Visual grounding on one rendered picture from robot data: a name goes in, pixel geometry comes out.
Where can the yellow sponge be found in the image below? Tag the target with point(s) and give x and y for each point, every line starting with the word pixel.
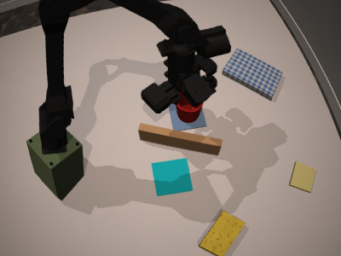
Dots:
pixel 222 234

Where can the red cup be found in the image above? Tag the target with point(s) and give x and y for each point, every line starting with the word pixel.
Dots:
pixel 185 112

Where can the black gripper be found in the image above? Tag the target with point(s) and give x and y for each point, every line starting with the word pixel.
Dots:
pixel 158 100

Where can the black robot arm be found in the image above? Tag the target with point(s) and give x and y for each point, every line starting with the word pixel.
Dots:
pixel 172 21

